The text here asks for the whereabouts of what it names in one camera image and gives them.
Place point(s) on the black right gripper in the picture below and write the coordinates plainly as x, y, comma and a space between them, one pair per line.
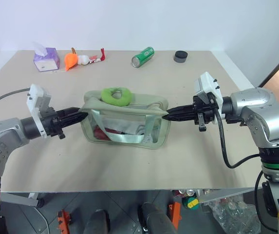
203, 113

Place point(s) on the green drink can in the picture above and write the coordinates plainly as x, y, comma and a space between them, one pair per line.
143, 56

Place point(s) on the grey metal table bracket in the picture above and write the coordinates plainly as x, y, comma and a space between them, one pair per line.
224, 193

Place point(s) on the purple tissue box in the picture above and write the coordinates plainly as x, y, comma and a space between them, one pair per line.
47, 61

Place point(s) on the white table frame bracket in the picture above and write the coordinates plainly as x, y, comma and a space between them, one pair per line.
20, 198

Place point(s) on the green and yellow round object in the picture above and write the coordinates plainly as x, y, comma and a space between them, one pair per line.
191, 202

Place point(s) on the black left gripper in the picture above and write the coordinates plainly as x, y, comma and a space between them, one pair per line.
52, 122

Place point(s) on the dark rounded shape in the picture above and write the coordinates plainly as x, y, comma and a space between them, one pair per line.
156, 219

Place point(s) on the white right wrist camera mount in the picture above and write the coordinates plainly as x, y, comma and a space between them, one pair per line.
208, 84

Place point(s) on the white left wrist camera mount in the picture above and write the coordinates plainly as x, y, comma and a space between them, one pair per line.
35, 96

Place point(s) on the red object inside pouch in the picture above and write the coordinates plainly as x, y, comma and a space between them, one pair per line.
99, 132

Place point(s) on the black round container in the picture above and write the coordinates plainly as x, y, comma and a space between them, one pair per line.
180, 56

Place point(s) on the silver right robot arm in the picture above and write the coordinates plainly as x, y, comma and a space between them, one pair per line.
263, 114

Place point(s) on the red and white small toy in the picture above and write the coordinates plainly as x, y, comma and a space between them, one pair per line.
102, 55

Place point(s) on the orange clamp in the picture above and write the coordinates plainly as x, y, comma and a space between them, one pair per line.
63, 221
175, 214

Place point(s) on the green pouch with clear window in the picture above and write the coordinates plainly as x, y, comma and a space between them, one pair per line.
139, 103

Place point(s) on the white plush toy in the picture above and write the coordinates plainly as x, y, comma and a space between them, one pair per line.
82, 60

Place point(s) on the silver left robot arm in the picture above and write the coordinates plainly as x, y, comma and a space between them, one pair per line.
0, 141

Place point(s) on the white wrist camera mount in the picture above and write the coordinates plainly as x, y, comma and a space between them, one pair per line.
208, 84
35, 96

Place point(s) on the orange plush carrot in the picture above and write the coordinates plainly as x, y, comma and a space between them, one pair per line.
70, 60

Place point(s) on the clear plastic bag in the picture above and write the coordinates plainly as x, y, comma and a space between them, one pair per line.
234, 214

